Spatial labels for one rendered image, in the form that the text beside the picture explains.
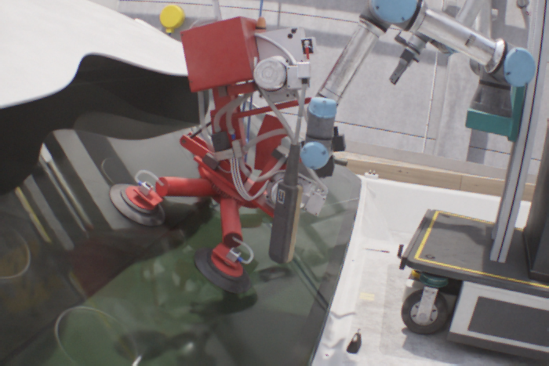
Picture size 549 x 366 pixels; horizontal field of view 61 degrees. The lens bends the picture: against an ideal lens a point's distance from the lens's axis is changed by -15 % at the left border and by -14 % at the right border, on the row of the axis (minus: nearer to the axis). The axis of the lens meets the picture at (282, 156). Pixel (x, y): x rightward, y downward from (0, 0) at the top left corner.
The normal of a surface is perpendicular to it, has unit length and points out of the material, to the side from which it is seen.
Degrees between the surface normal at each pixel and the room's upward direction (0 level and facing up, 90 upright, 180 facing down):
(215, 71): 90
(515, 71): 92
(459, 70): 90
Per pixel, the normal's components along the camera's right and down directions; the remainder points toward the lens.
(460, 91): -0.21, 0.18
